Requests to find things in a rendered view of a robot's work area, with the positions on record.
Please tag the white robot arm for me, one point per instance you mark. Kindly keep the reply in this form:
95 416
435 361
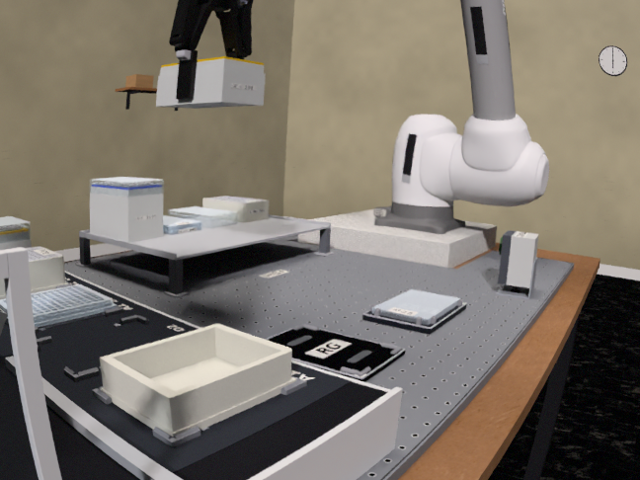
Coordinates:
495 164

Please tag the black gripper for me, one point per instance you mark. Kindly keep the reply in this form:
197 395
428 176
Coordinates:
191 21

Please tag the black flat nest plate labelled rg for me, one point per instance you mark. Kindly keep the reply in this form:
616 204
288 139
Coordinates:
349 356

